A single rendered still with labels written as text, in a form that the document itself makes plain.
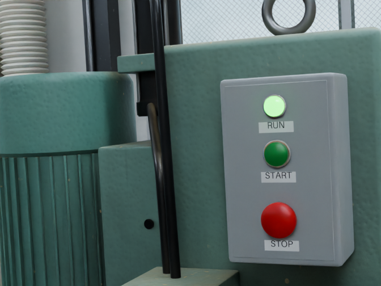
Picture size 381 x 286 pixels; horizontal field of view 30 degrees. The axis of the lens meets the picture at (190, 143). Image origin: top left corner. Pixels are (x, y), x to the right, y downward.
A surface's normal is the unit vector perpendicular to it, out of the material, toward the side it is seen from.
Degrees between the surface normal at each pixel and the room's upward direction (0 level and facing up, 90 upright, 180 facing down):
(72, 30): 90
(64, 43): 90
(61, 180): 90
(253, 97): 90
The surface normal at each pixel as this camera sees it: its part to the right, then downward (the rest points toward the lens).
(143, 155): -0.39, 0.07
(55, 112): 0.06, 0.05
